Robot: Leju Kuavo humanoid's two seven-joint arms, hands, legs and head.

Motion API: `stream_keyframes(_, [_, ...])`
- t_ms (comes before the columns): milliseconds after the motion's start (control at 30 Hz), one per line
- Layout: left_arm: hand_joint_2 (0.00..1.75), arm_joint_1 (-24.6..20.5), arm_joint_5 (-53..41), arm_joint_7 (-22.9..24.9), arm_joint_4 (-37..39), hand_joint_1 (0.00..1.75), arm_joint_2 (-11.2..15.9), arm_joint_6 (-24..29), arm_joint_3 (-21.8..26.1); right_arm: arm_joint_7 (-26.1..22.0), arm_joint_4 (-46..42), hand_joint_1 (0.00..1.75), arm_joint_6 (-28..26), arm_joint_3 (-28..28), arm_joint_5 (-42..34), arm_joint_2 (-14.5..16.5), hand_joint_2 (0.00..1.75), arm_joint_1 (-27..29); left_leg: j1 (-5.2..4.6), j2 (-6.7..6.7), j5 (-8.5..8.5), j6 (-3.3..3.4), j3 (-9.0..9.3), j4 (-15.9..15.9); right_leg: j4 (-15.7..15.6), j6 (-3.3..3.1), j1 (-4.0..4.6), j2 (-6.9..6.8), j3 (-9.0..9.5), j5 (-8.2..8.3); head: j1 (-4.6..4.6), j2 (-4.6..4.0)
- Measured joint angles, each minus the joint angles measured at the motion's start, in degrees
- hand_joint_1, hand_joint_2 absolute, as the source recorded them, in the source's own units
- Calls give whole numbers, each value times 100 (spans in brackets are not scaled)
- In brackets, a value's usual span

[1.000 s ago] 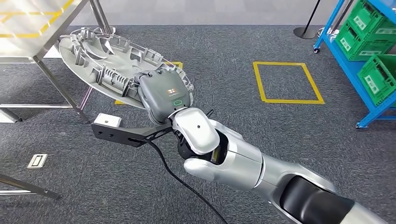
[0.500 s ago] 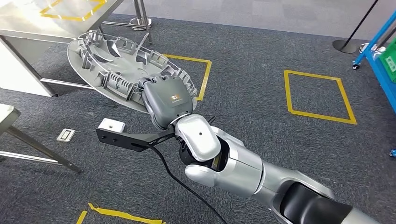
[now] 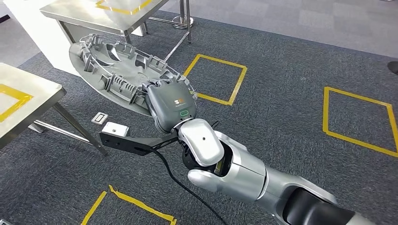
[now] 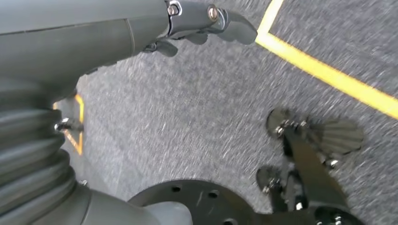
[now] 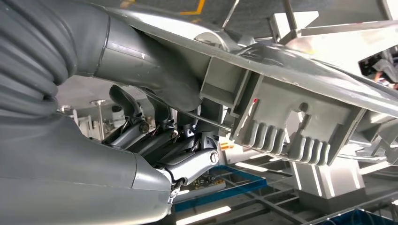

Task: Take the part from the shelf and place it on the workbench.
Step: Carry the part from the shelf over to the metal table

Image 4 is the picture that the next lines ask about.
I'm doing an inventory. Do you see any yellow floor tape marking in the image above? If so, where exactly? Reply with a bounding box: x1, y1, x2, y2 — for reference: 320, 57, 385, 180
255, 0, 398, 120
52, 94, 85, 156

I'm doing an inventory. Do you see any black round perforated robot plate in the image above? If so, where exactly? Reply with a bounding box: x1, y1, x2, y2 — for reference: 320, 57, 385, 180
128, 179, 259, 225

